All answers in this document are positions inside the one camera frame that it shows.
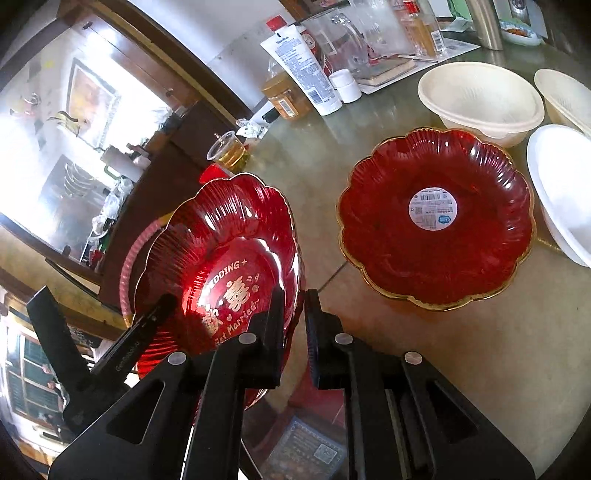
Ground amber sauce bottle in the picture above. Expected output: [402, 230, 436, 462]
[403, 0, 447, 59]

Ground brown book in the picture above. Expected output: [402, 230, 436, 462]
[356, 58, 415, 87]

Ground large white foam bowl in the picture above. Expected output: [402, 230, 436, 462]
[527, 124, 590, 267]

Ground stainless steel thermos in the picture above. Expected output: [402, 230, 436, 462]
[466, 0, 503, 51]

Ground large red scalloped plate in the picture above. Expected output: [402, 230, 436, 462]
[337, 128, 537, 311]

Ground small cream plastic bowl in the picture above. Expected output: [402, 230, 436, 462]
[534, 69, 591, 137]

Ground clear plastic bag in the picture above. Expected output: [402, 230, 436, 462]
[351, 0, 414, 57]

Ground peanut butter jar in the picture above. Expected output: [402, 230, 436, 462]
[262, 72, 312, 121]

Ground small white pill bottle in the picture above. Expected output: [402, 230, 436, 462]
[329, 69, 362, 104]

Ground white lotion tube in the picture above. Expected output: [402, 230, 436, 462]
[260, 24, 342, 116]

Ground plastic cup of tea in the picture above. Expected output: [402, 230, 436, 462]
[206, 131, 250, 174]

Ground small dish of food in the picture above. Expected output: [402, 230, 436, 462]
[500, 20, 543, 47]

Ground small red wedding plate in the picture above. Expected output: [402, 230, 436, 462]
[132, 172, 306, 411]

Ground large cream plastic bowl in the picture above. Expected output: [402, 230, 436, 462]
[418, 62, 545, 148]

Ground clear glass pitcher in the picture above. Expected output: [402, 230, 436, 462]
[303, 8, 370, 79]

